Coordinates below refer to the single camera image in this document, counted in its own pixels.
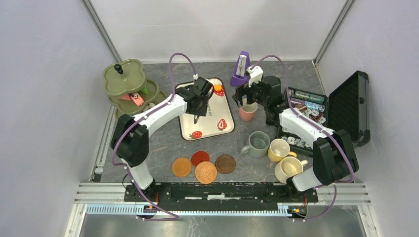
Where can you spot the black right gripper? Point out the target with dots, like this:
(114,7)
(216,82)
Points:
(240,91)

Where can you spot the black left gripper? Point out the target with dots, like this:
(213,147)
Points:
(202,111)

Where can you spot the white chocolate drizzle donut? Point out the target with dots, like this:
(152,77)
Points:
(149,106)

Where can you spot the green white cake slice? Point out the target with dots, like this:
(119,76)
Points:
(144,90)

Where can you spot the pink cake slice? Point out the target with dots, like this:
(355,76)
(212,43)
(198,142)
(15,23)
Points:
(125,97)

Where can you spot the light brown round coaster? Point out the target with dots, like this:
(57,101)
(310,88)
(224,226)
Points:
(181,167)

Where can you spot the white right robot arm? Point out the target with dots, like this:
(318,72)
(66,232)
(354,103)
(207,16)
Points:
(333,153)

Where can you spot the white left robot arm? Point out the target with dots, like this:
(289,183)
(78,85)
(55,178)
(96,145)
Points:
(130,140)

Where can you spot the purple metronome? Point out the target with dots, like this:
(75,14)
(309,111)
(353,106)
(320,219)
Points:
(239,76)

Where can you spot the pink ceramic mug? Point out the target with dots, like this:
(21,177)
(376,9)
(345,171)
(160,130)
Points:
(247,111)

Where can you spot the strawberry print serving tray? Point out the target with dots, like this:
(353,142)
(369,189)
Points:
(218,121)

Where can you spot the grey ceramic mug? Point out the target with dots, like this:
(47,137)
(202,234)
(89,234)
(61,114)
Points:
(257,145)

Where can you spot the red round coaster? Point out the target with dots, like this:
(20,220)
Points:
(198,157)

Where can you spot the yellow ceramic mug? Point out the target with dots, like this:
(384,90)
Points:
(280,149)

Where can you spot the green tiered dessert stand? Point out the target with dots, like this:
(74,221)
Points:
(125,78)

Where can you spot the dark brown round coaster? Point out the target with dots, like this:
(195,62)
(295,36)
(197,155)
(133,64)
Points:
(225,164)

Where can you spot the woven round coaster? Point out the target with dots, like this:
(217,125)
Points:
(206,172)

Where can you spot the cream ceramic mug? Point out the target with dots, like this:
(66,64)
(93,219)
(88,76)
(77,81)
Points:
(289,167)

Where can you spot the open black case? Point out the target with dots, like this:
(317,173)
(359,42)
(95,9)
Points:
(346,108)

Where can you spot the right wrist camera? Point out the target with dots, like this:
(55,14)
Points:
(255,74)

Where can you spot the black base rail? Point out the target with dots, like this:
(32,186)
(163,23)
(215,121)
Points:
(227,196)

